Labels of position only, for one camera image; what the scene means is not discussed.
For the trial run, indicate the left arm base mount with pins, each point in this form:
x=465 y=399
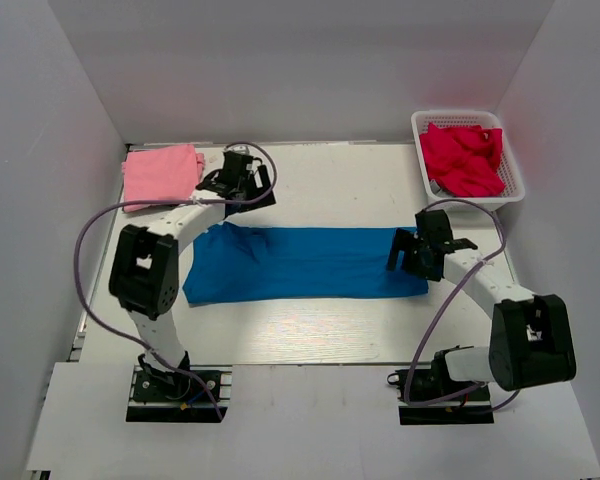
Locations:
x=153 y=401

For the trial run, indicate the crumpled red t shirt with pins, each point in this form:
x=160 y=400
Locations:
x=464 y=160

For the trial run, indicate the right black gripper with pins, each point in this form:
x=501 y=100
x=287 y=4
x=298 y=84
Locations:
x=407 y=253

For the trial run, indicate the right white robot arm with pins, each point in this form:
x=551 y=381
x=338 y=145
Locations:
x=530 y=342

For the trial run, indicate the folded pink t shirt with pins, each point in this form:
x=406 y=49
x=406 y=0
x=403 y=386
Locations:
x=163 y=174

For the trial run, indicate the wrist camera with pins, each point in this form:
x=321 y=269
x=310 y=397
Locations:
x=433 y=227
x=236 y=167

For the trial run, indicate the blue polo shirt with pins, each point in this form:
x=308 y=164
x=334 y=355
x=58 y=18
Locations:
x=233 y=263

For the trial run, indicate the white plastic basket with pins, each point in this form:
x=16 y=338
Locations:
x=508 y=171

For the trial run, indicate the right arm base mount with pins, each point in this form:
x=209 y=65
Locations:
x=472 y=408

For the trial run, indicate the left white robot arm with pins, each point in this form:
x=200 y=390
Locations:
x=145 y=273

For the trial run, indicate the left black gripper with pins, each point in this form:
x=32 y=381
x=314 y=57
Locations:
x=256 y=188

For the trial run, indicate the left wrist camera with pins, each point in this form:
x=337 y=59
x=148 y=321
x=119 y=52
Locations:
x=236 y=167

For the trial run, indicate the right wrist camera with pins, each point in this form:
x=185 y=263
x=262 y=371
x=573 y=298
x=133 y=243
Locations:
x=433 y=227

